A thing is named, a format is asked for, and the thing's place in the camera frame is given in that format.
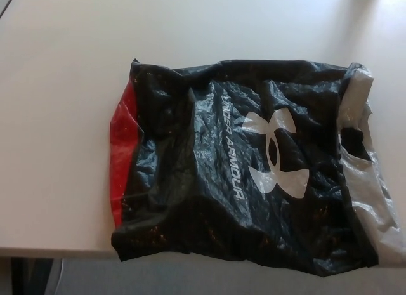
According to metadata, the grey metal desk leg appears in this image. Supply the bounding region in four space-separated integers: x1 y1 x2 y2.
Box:
9 256 65 295

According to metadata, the black red grey plastic bag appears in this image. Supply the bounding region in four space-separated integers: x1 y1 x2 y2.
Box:
109 57 406 271

